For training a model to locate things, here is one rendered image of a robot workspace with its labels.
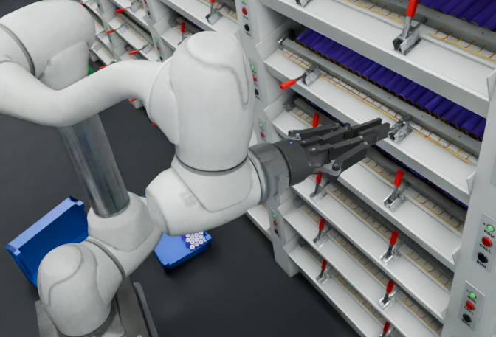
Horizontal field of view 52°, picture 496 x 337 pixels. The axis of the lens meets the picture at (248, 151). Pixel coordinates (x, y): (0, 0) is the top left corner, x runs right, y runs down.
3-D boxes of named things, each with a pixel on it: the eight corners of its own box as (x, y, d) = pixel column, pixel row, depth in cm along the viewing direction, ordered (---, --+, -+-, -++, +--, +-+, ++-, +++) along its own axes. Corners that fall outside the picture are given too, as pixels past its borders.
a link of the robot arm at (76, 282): (40, 319, 138) (10, 268, 124) (90, 271, 149) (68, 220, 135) (81, 349, 130) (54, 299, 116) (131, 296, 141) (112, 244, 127)
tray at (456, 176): (472, 209, 87) (467, 179, 80) (269, 73, 128) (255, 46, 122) (552, 131, 89) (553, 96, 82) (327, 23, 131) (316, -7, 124)
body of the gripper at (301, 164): (260, 172, 86) (303, 156, 90) (290, 200, 80) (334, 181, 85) (261, 134, 82) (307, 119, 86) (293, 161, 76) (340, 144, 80)
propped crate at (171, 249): (211, 245, 198) (212, 237, 191) (165, 273, 191) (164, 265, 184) (173, 186, 210) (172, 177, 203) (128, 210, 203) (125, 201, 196)
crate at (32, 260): (26, 279, 197) (38, 289, 193) (4, 246, 184) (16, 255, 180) (88, 228, 214) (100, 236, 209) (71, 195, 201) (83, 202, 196)
